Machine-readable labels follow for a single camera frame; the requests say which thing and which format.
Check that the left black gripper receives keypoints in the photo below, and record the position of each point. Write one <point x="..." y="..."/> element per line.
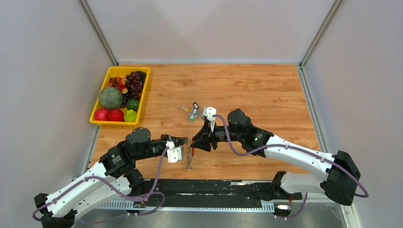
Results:
<point x="179" y="141"/>

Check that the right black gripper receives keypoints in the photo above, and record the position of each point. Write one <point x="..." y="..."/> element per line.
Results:
<point x="205" y="137"/>

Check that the red keyring with silver keys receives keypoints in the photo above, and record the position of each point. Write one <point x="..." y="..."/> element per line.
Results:
<point x="189" y="153"/>

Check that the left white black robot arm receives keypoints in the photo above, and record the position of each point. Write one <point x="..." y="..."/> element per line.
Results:
<point x="114" y="175"/>

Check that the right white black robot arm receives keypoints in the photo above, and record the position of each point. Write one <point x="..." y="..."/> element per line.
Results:
<point x="333" y="175"/>

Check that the green lime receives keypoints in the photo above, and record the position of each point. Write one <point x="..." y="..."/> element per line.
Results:
<point x="133" y="104"/>

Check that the red apple right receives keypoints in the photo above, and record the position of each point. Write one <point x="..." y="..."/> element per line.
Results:
<point x="116" y="115"/>

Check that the red apple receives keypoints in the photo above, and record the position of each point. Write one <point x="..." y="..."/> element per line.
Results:
<point x="101" y="114"/>
<point x="116" y="115"/>

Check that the dark purple grape bunch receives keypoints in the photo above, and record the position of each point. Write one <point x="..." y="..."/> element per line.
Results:
<point x="133" y="88"/>

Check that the red apple left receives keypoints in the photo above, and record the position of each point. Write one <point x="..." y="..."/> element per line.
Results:
<point x="101" y="114"/>

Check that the green round melon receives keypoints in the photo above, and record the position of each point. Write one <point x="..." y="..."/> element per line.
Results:
<point x="110" y="98"/>

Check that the small red apples cluster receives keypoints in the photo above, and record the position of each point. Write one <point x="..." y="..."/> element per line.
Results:
<point x="119" y="83"/>

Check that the yellow plastic fruit tray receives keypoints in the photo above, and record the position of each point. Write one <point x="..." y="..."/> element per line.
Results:
<point x="122" y="72"/>

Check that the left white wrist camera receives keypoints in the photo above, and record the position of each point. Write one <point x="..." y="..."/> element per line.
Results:
<point x="174" y="154"/>

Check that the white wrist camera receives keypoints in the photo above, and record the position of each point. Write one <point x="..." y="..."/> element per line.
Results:
<point x="208" y="116"/>
<point x="174" y="154"/>

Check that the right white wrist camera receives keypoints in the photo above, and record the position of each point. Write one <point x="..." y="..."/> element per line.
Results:
<point x="208" y="116"/>

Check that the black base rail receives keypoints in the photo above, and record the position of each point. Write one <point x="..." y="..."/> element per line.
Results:
<point x="194" y="193"/>

